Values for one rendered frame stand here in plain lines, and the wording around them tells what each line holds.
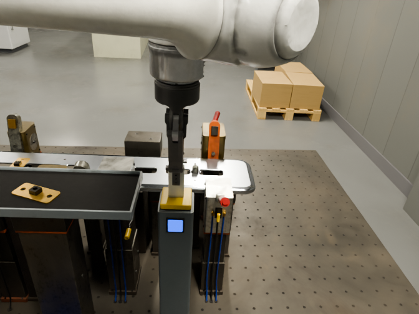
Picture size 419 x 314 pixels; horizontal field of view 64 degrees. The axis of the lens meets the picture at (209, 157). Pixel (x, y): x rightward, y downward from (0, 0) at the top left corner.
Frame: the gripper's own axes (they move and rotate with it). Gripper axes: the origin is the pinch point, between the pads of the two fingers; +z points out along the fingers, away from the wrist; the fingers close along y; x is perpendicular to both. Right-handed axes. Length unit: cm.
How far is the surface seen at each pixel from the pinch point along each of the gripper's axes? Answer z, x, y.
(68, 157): 19, 36, 39
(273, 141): 119, -87, 255
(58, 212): 2.9, 20.2, -6.9
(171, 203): 3.5, 0.8, -2.6
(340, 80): 73, -174, 328
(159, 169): 19.0, 6.8, 33.9
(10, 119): 10, 55, 46
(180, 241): 12.3, -1.1, -3.6
